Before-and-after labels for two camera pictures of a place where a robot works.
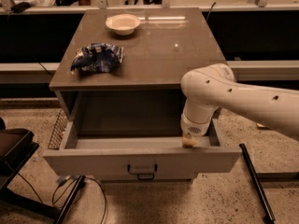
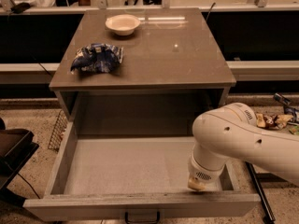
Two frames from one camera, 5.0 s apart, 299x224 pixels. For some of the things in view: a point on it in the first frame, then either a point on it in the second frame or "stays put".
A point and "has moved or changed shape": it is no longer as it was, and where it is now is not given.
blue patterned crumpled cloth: [97, 57] stays put
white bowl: [123, 24] stays put
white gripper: [193, 128] → [202, 173]
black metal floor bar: [269, 217] stays put
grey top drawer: [142, 159] has moved or changed shape
